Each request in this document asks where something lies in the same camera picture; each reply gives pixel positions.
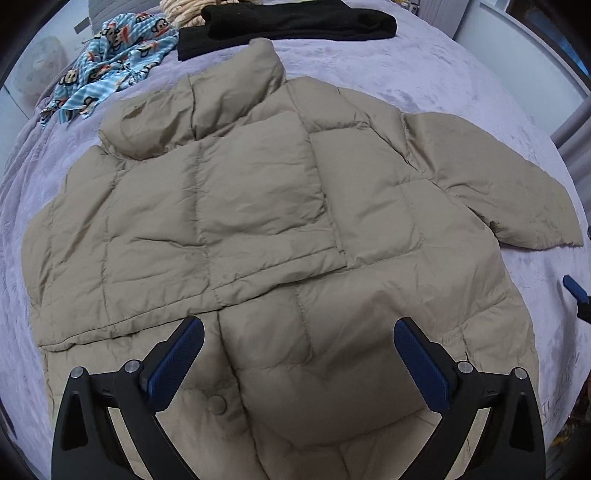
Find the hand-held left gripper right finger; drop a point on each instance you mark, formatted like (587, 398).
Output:
(422, 364)

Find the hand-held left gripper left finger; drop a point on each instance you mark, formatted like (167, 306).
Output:
(178, 364)

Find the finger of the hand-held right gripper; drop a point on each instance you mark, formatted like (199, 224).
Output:
(574, 287)

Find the beige puffer jacket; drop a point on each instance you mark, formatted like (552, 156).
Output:
(258, 207)

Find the purple plush blanket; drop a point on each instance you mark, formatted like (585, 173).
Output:
(415, 69)

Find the blue monkey print cloth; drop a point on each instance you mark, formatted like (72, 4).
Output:
(111, 60)

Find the white patterned ball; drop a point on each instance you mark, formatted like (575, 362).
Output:
(39, 64)

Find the peach knitted cloth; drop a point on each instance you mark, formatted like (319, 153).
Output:
(184, 11)

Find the black garment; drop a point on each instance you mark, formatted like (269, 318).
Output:
(286, 25)

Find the grey padded headboard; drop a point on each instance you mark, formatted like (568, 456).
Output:
(108, 9)

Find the white window frame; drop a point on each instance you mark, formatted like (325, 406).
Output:
(521, 41)

